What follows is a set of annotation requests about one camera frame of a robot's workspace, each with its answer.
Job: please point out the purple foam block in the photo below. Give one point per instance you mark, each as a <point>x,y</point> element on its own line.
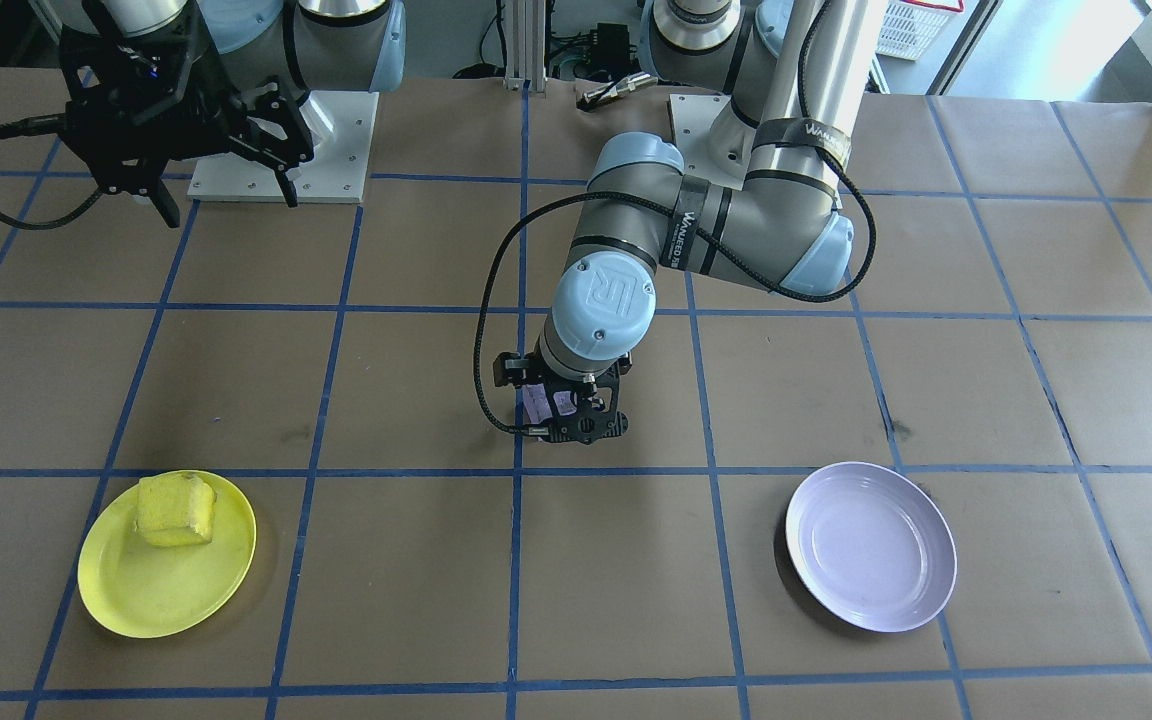
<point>534,402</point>

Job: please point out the yellow foam block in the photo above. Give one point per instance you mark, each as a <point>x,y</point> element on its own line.
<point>176,510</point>

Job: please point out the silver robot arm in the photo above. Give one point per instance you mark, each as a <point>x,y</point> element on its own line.
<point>736,230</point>
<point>346,45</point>

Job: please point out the silver metal tool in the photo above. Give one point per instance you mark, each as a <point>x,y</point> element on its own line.
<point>616,90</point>

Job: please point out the purple plate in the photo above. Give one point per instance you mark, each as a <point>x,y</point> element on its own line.
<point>871,547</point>

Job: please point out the small black electronics box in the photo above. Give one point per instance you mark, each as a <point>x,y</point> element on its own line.
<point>608,45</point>

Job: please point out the yellow plate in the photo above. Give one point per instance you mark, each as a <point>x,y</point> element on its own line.
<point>166,590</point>

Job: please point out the white basket with red rim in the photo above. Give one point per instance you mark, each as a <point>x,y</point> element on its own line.
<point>916,30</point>

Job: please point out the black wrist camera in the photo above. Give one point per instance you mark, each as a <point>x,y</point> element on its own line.
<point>586,432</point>
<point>164,205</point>

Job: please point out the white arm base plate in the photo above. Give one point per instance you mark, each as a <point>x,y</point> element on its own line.
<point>346,160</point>
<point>686,120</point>

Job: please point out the grey metal post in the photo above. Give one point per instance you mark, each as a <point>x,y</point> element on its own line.
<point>961,45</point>

